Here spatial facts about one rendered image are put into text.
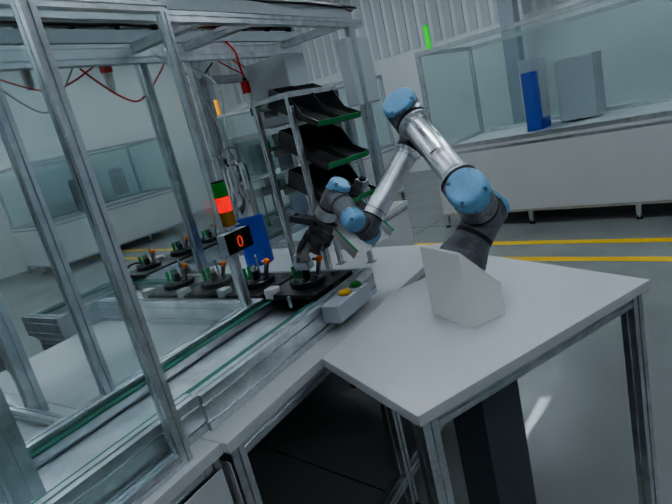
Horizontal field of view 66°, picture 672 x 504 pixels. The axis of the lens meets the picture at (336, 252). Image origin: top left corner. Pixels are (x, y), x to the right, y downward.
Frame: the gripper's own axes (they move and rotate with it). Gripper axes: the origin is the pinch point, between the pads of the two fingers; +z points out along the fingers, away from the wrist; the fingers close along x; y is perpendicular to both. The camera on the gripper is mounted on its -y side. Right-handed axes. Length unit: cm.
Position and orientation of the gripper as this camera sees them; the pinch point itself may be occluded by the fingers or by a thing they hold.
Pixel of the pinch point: (300, 256)
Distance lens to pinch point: 190.5
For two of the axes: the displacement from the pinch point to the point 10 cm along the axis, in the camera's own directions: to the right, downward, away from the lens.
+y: 7.7, 5.8, -2.7
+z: -3.7, 7.4, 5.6
